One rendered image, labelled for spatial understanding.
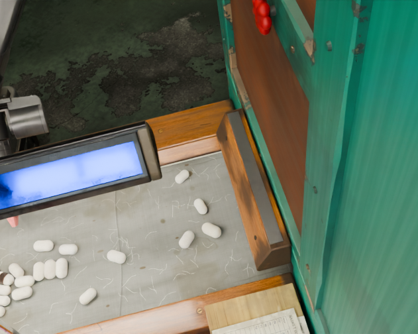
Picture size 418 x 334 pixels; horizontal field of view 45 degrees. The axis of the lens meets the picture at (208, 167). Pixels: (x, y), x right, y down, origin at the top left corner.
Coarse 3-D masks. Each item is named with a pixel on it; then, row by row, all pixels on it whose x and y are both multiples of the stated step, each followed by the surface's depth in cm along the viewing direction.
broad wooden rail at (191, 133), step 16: (176, 112) 110; (192, 112) 109; (208, 112) 108; (224, 112) 108; (112, 128) 109; (160, 128) 107; (176, 128) 107; (192, 128) 106; (208, 128) 106; (160, 144) 105; (176, 144) 104; (192, 144) 104; (208, 144) 105; (160, 160) 104; (176, 160) 105
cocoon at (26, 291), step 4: (20, 288) 90; (24, 288) 90; (28, 288) 90; (12, 292) 90; (16, 292) 90; (20, 292) 90; (24, 292) 90; (28, 292) 90; (12, 296) 90; (16, 296) 90; (20, 296) 90; (24, 296) 90; (28, 296) 90
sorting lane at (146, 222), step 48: (144, 192) 101; (192, 192) 100; (0, 240) 99; (96, 240) 96; (144, 240) 95; (240, 240) 93; (48, 288) 92; (96, 288) 91; (144, 288) 90; (192, 288) 88
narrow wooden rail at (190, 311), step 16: (288, 272) 86; (240, 288) 85; (256, 288) 84; (176, 304) 85; (192, 304) 84; (208, 304) 84; (112, 320) 84; (128, 320) 84; (144, 320) 84; (160, 320) 83; (176, 320) 83; (192, 320) 83
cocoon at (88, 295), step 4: (92, 288) 89; (84, 292) 89; (88, 292) 88; (92, 292) 88; (96, 292) 89; (80, 296) 88; (84, 296) 88; (88, 296) 88; (92, 296) 88; (80, 300) 88; (84, 300) 88; (88, 300) 88; (84, 304) 88
